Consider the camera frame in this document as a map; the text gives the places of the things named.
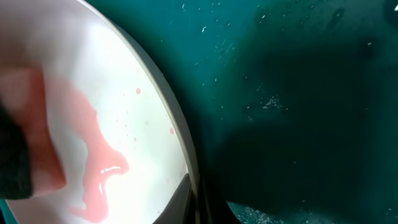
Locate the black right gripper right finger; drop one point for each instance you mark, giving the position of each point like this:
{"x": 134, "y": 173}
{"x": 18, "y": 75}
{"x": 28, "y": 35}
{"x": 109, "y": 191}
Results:
{"x": 212, "y": 206}

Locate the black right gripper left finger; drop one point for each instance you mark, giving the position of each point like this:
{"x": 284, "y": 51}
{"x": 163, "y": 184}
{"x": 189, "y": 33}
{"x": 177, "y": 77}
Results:
{"x": 181, "y": 207}

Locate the white plate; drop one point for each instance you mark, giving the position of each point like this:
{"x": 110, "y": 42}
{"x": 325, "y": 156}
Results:
{"x": 116, "y": 125}

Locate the teal plastic tray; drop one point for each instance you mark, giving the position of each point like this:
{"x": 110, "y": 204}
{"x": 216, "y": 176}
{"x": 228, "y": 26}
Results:
{"x": 291, "y": 105}

